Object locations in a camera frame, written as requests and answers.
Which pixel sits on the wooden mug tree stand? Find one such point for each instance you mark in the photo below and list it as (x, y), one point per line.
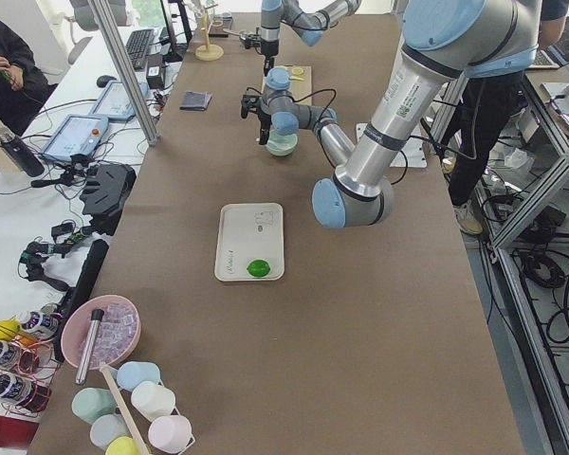
(208, 52)

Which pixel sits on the beige rabbit serving tray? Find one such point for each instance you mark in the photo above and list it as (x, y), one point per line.
(249, 231)

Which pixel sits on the person in black clothes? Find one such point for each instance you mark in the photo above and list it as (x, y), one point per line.
(24, 89)

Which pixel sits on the folded grey cloth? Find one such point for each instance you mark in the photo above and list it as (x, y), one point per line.
(195, 101)

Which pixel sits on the aluminium frame post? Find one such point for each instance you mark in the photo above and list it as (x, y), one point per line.
(108, 27)

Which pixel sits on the standing person dark trousers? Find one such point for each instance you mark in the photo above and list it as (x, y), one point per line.
(484, 110)

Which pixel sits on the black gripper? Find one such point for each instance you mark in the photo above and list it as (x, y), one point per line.
(268, 48)
(264, 118)

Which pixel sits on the blue teach pendant tablet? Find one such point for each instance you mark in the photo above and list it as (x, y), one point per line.
(77, 135)

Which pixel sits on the light blue cup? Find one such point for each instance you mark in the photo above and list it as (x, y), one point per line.
(132, 373)

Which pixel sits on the light green ceramic bowl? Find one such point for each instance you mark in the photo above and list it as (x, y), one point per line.
(281, 145)

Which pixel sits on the black water bottle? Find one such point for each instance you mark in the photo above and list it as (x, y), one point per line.
(18, 150)

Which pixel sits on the metal tube in bowl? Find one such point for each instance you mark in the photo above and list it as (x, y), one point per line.
(89, 345)

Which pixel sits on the yellow cup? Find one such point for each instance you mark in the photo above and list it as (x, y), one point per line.
(123, 445)

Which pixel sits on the mint green cup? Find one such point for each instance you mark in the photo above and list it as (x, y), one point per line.
(89, 404)

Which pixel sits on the white cup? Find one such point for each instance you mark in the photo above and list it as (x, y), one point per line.
(153, 400)

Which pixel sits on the pink bowl with ice cubes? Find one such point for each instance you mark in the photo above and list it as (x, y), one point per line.
(118, 335)

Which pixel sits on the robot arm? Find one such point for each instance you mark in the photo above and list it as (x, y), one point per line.
(441, 41)
(309, 26)

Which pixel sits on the green lime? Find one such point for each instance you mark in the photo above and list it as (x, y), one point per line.
(258, 268)

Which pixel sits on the pink cup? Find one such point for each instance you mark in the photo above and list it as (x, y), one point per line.
(171, 433)

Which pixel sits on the bamboo cutting board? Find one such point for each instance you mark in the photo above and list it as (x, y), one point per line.
(303, 85)

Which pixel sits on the black keyboard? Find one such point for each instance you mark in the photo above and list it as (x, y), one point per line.
(137, 47)

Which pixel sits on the grey cup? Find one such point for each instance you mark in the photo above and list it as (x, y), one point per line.
(106, 429)

